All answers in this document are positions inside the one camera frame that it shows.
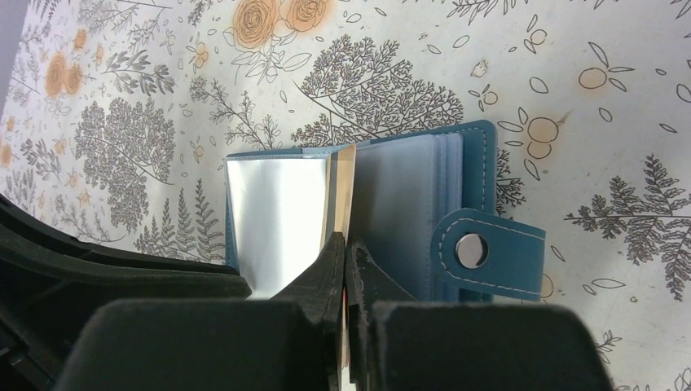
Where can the gold black credit card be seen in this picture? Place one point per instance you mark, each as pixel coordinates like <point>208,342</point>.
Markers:
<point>339,192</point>

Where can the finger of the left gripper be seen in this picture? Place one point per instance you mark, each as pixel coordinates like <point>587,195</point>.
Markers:
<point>52,283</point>

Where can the blue leather card holder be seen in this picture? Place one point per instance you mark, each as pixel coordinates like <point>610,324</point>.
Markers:
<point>424,204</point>

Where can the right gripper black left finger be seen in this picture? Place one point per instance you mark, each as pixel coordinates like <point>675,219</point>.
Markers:
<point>288,342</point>

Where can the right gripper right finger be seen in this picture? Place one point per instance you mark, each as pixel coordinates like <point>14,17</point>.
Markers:
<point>399,343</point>

